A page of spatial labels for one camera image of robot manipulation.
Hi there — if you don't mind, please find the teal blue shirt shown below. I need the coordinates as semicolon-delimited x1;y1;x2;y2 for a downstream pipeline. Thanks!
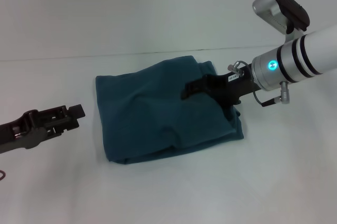
95;55;244;165

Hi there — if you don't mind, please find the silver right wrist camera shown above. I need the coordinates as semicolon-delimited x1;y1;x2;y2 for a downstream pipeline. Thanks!
252;0;311;35

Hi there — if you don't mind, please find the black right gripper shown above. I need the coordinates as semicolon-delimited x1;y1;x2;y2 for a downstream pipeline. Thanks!
180;66;262;108

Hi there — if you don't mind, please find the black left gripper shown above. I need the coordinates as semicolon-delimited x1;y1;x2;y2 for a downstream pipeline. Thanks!
0;104;86;155

